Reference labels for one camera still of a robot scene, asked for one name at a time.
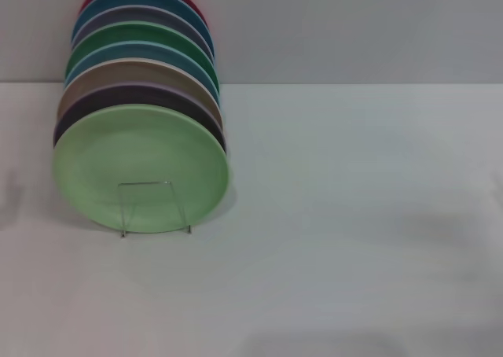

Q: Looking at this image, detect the light green plate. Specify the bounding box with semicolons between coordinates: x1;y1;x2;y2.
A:
53;104;231;233

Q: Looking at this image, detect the clear acrylic plate rack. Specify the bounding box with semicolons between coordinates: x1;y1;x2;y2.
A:
119;180;193;239

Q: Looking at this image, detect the lilac plate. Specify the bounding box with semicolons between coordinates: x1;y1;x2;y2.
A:
53;82;228;154

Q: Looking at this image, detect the beige plate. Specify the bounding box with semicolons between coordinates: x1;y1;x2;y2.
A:
57;57;224;127

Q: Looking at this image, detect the light blue plate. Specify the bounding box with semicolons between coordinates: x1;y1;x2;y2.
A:
64;40;221;98

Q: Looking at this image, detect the dark green plate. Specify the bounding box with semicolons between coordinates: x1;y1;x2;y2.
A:
65;20;219;87

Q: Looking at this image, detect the grey lavender plate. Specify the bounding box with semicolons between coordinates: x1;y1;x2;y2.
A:
71;6;216;64

